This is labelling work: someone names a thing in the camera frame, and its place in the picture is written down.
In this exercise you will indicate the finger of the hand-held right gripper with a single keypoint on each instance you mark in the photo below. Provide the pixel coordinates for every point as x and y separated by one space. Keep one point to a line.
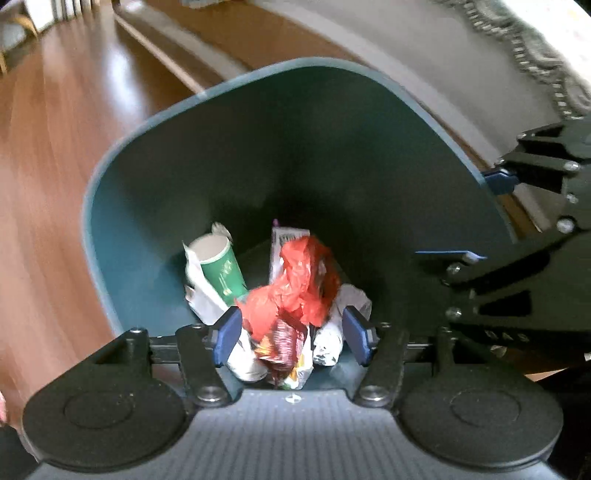
501 182
464 271

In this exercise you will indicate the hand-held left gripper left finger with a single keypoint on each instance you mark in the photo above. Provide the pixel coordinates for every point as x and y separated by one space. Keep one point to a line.
227 334

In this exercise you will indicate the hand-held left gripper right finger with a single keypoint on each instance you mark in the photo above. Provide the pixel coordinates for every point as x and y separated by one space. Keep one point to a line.
360 334

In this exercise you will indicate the white wrapper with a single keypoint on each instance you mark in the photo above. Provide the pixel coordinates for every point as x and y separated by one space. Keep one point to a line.
247 360

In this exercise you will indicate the white sachet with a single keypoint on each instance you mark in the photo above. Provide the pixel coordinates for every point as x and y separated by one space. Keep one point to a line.
203 300

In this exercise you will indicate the grey plastic bag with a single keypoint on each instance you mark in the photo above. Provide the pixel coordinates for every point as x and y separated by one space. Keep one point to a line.
344 295

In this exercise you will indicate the red brown snack wrapper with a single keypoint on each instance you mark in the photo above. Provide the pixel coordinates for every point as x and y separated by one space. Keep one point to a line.
281 350

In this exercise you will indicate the green tube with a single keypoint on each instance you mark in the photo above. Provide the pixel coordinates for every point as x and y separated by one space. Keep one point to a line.
224 272

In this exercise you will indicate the red plastic bag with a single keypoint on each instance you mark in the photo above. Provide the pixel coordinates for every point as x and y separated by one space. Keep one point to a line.
300 277

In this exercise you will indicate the purple white snack packet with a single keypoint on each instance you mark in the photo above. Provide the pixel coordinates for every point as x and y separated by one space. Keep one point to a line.
281 240

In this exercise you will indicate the dark teal bin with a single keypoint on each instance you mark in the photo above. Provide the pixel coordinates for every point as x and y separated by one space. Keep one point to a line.
300 152

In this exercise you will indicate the white bedspread with lace trim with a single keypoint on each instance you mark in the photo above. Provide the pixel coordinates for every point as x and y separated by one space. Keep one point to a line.
554 46

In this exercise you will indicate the grey curtains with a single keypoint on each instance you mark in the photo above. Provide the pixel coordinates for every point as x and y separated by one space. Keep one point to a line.
60 9

